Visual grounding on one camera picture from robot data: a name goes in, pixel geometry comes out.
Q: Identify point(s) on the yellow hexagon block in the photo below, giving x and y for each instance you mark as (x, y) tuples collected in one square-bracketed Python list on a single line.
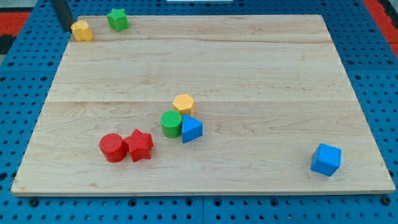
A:
[(184, 104)]

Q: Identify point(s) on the yellow heart block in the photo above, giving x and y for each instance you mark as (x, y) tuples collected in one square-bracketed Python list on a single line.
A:
[(81, 31)]

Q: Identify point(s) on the light wooden board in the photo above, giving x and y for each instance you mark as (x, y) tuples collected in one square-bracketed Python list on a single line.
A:
[(268, 90)]

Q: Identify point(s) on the blue triangle block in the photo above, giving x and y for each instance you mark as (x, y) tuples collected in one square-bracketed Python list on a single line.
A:
[(191, 128)]

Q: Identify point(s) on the green cylinder block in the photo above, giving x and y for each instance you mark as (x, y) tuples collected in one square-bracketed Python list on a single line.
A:
[(171, 122)]

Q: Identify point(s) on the red star block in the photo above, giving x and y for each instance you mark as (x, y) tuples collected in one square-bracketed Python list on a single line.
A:
[(139, 145)]

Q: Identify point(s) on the red cylinder block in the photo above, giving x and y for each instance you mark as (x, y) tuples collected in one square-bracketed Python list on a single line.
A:
[(113, 148)]

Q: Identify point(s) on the green star block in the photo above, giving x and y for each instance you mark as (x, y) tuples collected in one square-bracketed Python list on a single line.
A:
[(117, 19)]

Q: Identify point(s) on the blue cube block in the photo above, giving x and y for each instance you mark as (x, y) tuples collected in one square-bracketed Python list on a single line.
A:
[(326, 159)]

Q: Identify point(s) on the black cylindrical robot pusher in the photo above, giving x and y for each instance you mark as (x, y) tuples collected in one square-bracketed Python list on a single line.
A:
[(63, 14)]

